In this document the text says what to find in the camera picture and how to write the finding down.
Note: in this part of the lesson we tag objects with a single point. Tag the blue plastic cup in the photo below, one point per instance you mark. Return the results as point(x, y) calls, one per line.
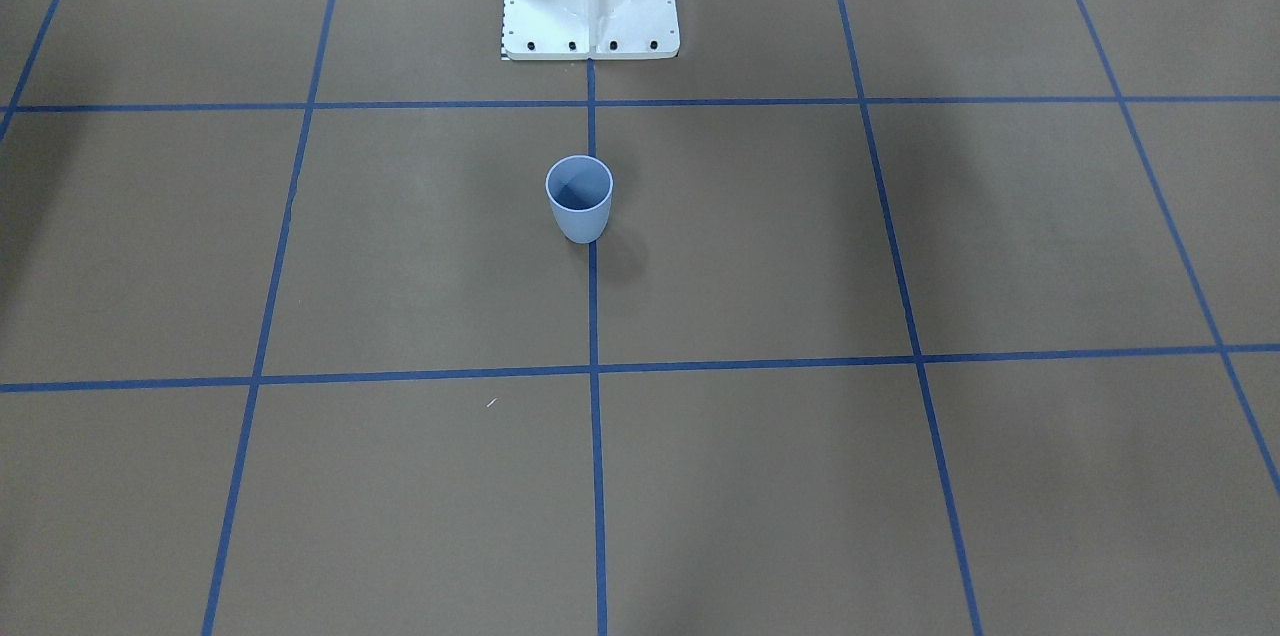
point(579, 191)

